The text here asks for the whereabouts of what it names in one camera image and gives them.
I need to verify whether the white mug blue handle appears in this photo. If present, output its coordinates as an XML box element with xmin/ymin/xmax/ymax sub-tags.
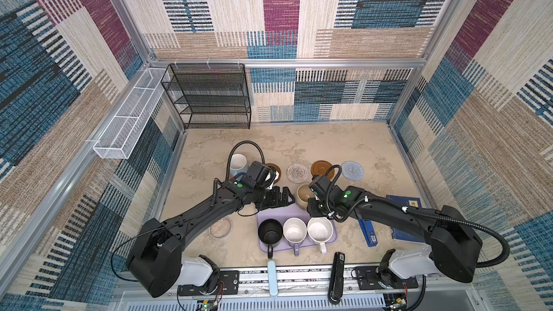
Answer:
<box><xmin>230</xmin><ymin>153</ymin><xmax>249</xmax><ymax>177</ymax></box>

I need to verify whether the white mug lavender handle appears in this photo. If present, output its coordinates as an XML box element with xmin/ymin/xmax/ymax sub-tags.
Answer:
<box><xmin>283</xmin><ymin>217</ymin><xmax>308</xmax><ymax>256</ymax></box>

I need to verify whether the clear glass petri dish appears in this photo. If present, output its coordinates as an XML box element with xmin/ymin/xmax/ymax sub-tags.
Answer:
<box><xmin>208</xmin><ymin>217</ymin><xmax>233</xmax><ymax>240</ymax></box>

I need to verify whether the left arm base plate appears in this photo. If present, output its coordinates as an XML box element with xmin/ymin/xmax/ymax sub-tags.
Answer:
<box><xmin>177</xmin><ymin>270</ymin><xmax>240</xmax><ymax>297</ymax></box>

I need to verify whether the beige ceramic mug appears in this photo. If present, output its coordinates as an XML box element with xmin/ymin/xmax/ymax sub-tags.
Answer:
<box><xmin>295</xmin><ymin>184</ymin><xmax>315</xmax><ymax>210</ymax></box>

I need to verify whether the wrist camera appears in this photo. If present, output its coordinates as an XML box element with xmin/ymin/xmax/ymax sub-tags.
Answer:
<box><xmin>309</xmin><ymin>175</ymin><xmax>332</xmax><ymax>199</ymax></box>
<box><xmin>241</xmin><ymin>161</ymin><xmax>274</xmax><ymax>189</ymax></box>

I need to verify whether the white speckled mug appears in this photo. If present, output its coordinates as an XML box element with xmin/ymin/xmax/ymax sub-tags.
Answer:
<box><xmin>307</xmin><ymin>217</ymin><xmax>334</xmax><ymax>255</ymax></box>

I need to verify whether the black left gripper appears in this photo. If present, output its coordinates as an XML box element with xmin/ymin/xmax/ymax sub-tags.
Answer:
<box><xmin>253</xmin><ymin>187</ymin><xmax>298</xmax><ymax>211</ymax></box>

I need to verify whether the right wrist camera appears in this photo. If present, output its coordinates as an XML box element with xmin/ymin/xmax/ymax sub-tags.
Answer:
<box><xmin>309</xmin><ymin>175</ymin><xmax>332</xmax><ymax>199</ymax></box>

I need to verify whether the light brown wooden coaster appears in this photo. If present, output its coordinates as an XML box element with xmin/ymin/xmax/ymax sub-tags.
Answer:
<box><xmin>310</xmin><ymin>160</ymin><xmax>335</xmax><ymax>180</ymax></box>

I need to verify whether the black wire shelf rack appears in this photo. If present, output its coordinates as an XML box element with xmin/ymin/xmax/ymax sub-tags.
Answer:
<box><xmin>161</xmin><ymin>63</ymin><xmax>251</xmax><ymax>130</ymax></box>

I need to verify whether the dark brown wooden coaster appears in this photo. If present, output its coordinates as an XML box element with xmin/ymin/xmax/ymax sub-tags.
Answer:
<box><xmin>266</xmin><ymin>163</ymin><xmax>282</xmax><ymax>183</ymax></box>

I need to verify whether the multicolour woven round coaster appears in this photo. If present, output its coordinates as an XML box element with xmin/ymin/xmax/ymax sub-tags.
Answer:
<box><xmin>287</xmin><ymin>164</ymin><xmax>310</xmax><ymax>184</ymax></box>

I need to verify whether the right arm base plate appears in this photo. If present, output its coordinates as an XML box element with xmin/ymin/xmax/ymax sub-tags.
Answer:
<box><xmin>351</xmin><ymin>266</ymin><xmax>419</xmax><ymax>290</ymax></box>

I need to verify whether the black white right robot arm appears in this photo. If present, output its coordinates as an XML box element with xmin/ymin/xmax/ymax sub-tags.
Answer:
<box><xmin>308</xmin><ymin>181</ymin><xmax>511</xmax><ymax>283</ymax></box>

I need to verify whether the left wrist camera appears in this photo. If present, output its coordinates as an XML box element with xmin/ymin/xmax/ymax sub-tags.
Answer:
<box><xmin>241</xmin><ymin>161</ymin><xmax>274</xmax><ymax>189</ymax></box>

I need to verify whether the black mug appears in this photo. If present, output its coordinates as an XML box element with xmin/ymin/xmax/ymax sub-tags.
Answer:
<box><xmin>258</xmin><ymin>219</ymin><xmax>283</xmax><ymax>260</ymax></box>

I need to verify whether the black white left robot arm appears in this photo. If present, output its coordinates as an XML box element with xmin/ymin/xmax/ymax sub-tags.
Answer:
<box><xmin>126</xmin><ymin>177</ymin><xmax>295</xmax><ymax>298</ymax></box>

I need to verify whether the blue book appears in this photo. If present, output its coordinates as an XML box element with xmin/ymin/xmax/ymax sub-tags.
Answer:
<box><xmin>386</xmin><ymin>195</ymin><xmax>424</xmax><ymax>243</ymax></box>

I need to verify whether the white wire mesh basket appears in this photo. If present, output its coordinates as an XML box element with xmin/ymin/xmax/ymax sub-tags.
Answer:
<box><xmin>93</xmin><ymin>69</ymin><xmax>165</xmax><ymax>160</ymax></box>

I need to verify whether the lavender plastic tray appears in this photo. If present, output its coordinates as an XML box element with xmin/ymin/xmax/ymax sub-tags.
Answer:
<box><xmin>255</xmin><ymin>204</ymin><xmax>338</xmax><ymax>254</ymax></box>

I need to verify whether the blue-grey woven round coaster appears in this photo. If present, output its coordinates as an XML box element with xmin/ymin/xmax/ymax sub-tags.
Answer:
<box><xmin>341</xmin><ymin>161</ymin><xmax>364</xmax><ymax>181</ymax></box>

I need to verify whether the blue black stapler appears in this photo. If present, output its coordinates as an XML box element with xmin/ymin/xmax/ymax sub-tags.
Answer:
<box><xmin>359</xmin><ymin>219</ymin><xmax>378</xmax><ymax>247</ymax></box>

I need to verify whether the light blue plastic bar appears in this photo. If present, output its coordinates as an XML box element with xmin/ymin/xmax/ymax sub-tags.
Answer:
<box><xmin>267</xmin><ymin>260</ymin><xmax>279</xmax><ymax>297</ymax></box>

